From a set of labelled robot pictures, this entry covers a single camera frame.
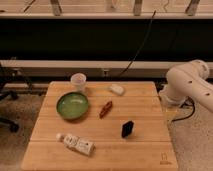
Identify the black office chair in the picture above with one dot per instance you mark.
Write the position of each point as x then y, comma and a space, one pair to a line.
11, 104

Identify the clear plastic cup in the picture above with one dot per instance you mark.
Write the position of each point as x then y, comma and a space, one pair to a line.
78, 80

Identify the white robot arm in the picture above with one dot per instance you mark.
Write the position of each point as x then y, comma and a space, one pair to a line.
188, 80

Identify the black eraser block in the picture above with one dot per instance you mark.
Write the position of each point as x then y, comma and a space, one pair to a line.
127, 129

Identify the green bowl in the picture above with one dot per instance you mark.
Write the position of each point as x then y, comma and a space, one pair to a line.
72, 105

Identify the white plastic bottle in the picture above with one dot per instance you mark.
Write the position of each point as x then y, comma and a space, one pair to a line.
76, 143

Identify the small white object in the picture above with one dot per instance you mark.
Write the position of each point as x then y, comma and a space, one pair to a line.
117, 89

